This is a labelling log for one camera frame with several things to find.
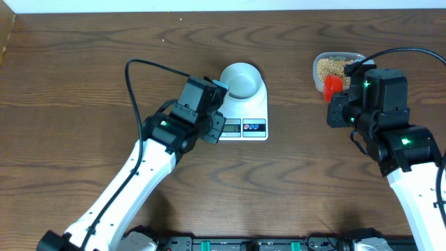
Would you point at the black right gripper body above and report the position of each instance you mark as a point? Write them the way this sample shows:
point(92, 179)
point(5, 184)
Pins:
point(336, 116)

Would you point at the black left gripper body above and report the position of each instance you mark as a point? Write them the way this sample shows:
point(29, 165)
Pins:
point(209, 128)

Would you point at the red measuring scoop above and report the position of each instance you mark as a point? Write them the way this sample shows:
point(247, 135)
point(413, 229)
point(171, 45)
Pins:
point(332, 84)

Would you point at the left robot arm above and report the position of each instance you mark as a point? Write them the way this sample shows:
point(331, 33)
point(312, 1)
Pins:
point(163, 140)

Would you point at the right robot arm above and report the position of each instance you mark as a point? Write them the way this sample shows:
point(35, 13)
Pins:
point(376, 107)

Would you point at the white digital kitchen scale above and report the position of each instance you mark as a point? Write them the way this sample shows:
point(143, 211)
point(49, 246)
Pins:
point(246, 120)

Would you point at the white round bowl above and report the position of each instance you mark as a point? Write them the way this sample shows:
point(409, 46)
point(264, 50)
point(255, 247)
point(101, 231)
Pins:
point(243, 80)

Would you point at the pile of soybeans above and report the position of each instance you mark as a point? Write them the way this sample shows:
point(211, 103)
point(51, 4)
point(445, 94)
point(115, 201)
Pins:
point(327, 67)

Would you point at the clear plastic container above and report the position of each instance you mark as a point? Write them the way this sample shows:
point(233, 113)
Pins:
point(347, 56)

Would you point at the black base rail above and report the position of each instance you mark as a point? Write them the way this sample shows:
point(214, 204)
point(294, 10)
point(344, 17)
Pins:
point(185, 243)

